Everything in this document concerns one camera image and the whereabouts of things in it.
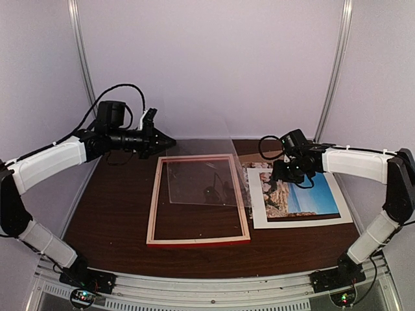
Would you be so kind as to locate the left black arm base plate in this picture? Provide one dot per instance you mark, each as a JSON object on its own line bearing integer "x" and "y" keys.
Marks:
{"x": 95, "y": 281}

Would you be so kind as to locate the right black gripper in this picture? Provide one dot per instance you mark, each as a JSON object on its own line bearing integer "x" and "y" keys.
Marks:
{"x": 277, "y": 173}

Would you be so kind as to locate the clear acrylic sheet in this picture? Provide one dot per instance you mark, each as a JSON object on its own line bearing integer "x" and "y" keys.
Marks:
{"x": 206, "y": 172}

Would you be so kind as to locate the aluminium front rail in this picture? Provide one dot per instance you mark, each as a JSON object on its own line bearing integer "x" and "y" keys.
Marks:
{"x": 284, "y": 292}

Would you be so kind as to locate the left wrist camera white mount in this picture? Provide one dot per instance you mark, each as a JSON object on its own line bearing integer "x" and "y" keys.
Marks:
{"x": 147, "y": 118}

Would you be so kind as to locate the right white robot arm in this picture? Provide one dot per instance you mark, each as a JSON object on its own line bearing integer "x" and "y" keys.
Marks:
{"x": 392, "y": 169}

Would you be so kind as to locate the left aluminium corner post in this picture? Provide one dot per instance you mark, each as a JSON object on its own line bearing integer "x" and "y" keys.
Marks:
{"x": 74, "y": 16}

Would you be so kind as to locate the wooden picture frame red edge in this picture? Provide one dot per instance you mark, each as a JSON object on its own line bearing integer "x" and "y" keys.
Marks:
{"x": 244, "y": 238}

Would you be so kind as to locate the landscape photo print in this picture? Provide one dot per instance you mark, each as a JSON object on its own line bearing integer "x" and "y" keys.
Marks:
{"x": 280, "y": 201}

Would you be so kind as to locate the right aluminium corner post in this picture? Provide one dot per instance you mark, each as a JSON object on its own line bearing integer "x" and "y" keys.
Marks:
{"x": 340, "y": 52}

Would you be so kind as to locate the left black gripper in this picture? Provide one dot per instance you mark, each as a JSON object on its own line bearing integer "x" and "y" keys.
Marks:
{"x": 149, "y": 144}

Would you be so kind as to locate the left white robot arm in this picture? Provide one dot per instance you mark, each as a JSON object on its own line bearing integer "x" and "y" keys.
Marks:
{"x": 83, "y": 146}

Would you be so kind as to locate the aluminium corner post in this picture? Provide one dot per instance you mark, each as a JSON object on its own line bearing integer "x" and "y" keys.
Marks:
{"x": 340, "y": 52}
{"x": 74, "y": 16}

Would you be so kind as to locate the white mat board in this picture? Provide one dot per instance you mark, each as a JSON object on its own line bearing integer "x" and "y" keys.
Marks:
{"x": 345, "y": 215}

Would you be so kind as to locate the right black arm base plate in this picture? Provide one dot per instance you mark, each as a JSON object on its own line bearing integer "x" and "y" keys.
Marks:
{"x": 332, "y": 279}

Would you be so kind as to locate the brown backing board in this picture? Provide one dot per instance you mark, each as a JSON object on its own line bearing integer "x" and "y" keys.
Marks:
{"x": 248, "y": 152}

